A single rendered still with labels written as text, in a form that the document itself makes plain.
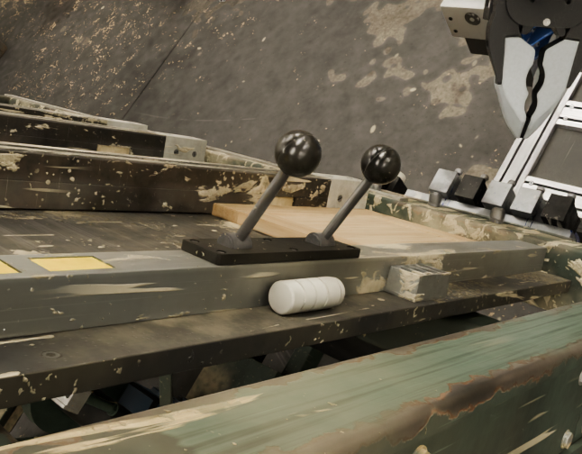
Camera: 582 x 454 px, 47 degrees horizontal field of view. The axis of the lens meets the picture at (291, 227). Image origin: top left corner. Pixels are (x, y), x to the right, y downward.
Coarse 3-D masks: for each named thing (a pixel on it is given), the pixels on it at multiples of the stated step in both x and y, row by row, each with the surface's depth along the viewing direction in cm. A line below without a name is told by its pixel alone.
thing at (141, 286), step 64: (0, 256) 45; (64, 256) 48; (128, 256) 52; (192, 256) 56; (384, 256) 73; (448, 256) 84; (512, 256) 99; (0, 320) 41; (64, 320) 44; (128, 320) 49
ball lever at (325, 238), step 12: (384, 144) 62; (372, 156) 61; (384, 156) 61; (396, 156) 62; (372, 168) 61; (384, 168) 61; (396, 168) 61; (372, 180) 62; (384, 180) 62; (360, 192) 64; (348, 204) 65; (336, 216) 66; (336, 228) 66; (312, 240) 66; (324, 240) 66
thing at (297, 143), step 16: (288, 144) 52; (304, 144) 52; (288, 160) 52; (304, 160) 52; (320, 160) 53; (288, 176) 54; (304, 176) 53; (272, 192) 55; (256, 208) 56; (224, 240) 57; (240, 240) 58
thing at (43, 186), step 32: (0, 160) 76; (32, 160) 79; (64, 160) 82; (96, 160) 85; (128, 160) 89; (160, 160) 97; (0, 192) 77; (32, 192) 80; (64, 192) 83; (96, 192) 86; (128, 192) 90; (160, 192) 94; (192, 192) 98; (224, 192) 103; (256, 192) 108; (288, 192) 114; (320, 192) 120; (352, 192) 128
